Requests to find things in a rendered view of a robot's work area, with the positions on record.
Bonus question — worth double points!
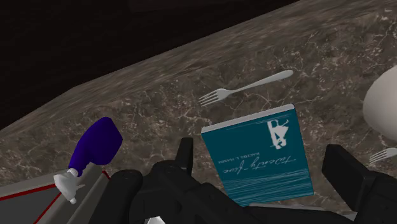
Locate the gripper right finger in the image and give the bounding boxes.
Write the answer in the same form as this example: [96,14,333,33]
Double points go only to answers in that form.
[321,143,397,224]

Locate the grey robot stand red lines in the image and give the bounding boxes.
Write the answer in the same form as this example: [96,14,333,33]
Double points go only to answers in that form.
[0,164,111,224]

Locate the white round vessel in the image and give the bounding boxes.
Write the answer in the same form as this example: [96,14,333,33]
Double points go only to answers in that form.
[362,65,397,141]

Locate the teal book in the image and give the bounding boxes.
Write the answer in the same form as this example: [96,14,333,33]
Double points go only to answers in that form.
[200,104,315,208]

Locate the silver fork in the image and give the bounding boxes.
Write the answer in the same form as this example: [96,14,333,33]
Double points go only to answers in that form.
[368,147,397,165]
[198,69,294,108]

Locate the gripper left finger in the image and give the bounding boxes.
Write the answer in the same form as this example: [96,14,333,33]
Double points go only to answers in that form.
[89,137,199,224]

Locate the blue spray bottle white nozzle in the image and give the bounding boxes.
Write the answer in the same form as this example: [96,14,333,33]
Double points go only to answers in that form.
[53,116,123,205]

